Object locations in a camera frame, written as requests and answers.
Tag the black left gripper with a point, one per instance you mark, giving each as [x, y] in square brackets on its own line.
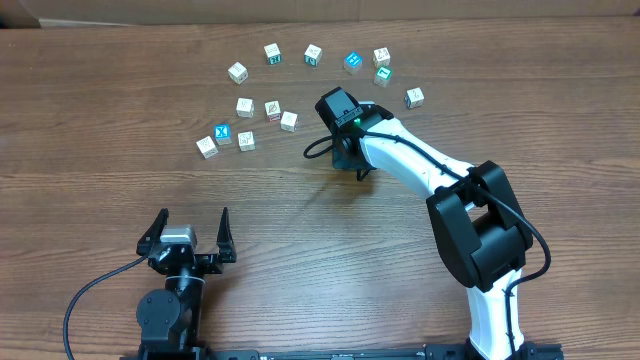
[226, 250]

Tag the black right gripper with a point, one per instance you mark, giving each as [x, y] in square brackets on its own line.
[345, 163]

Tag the green number seven cube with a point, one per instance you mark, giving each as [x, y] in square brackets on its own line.
[383, 76]

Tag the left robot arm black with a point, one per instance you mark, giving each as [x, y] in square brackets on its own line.
[169, 317]

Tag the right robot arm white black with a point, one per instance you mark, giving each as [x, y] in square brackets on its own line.
[480, 230]

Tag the wooden cube ice cream drawing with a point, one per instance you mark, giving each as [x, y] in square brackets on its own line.
[289, 121]

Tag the wooden cube red Y side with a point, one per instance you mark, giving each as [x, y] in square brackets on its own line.
[273, 111]

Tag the wooden cube blue X side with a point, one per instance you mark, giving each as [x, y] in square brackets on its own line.
[414, 98]

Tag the blue top wooden cube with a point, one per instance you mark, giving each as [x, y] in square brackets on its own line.
[353, 63]

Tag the wooden cube fish drawing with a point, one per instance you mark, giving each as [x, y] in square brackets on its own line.
[207, 147]

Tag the wooden cube yellow side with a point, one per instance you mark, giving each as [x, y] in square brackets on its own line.
[381, 57]

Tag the wooden cube letter I side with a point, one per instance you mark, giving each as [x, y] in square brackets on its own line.
[246, 141]

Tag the wooden cube green J side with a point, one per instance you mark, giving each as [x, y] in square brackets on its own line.
[312, 55]

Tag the wooden cube globe drawing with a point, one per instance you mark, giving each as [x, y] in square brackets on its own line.
[245, 107]

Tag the blue letter X cube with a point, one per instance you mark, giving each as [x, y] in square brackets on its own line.
[222, 134]

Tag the wooden cube green letter side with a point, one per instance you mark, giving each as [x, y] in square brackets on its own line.
[273, 54]

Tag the plain wooden cube far left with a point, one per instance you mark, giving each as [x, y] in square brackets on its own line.
[238, 73]

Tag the cardboard backdrop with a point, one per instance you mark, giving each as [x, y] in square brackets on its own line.
[35, 13]

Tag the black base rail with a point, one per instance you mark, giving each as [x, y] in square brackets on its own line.
[528, 351]

